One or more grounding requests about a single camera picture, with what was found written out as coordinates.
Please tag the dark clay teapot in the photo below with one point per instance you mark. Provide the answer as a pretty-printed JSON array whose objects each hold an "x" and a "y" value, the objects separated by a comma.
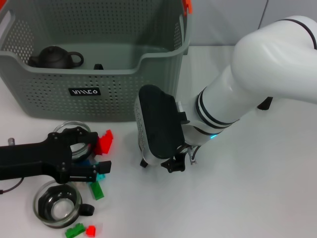
[{"x": 53, "y": 58}]

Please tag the glass teacup black sleeve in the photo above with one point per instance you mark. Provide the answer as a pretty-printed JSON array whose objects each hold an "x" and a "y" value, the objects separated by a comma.
[
  {"x": 76, "y": 148},
  {"x": 95, "y": 67},
  {"x": 58, "y": 210},
  {"x": 143, "y": 163}
]

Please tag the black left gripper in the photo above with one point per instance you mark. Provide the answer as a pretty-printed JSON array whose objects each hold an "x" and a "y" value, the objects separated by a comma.
[{"x": 24, "y": 161}]

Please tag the teal square toy brick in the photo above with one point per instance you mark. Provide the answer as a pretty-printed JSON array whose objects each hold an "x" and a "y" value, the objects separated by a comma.
[{"x": 101, "y": 177}]

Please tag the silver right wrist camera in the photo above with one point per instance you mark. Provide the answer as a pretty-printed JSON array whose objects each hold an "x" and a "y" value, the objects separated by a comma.
[{"x": 161, "y": 124}]

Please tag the left gripper metal connector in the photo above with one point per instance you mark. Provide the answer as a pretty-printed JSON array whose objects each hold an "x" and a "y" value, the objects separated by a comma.
[{"x": 11, "y": 142}]

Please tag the long green toy brick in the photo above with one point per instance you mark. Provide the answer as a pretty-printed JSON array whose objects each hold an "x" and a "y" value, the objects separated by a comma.
[{"x": 97, "y": 192}]

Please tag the small green toy brick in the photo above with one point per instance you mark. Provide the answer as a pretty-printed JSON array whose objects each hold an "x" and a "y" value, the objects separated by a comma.
[{"x": 74, "y": 231}]

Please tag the dark red toy brick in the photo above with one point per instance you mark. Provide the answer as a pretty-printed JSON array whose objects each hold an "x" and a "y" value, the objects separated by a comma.
[{"x": 96, "y": 148}]

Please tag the grey perforated storage bin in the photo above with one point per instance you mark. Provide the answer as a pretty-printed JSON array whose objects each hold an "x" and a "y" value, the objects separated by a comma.
[{"x": 111, "y": 99}]

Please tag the bright red toy brick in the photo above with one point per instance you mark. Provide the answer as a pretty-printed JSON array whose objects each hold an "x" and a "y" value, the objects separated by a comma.
[{"x": 107, "y": 142}]

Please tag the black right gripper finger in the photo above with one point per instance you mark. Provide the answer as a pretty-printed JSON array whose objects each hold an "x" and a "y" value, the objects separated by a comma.
[{"x": 175, "y": 164}]

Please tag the blue toy brick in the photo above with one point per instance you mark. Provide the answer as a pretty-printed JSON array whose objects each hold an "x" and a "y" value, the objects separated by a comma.
[{"x": 84, "y": 163}]

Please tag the small red toy brick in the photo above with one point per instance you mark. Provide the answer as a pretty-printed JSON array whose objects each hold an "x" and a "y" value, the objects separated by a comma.
[{"x": 90, "y": 230}]

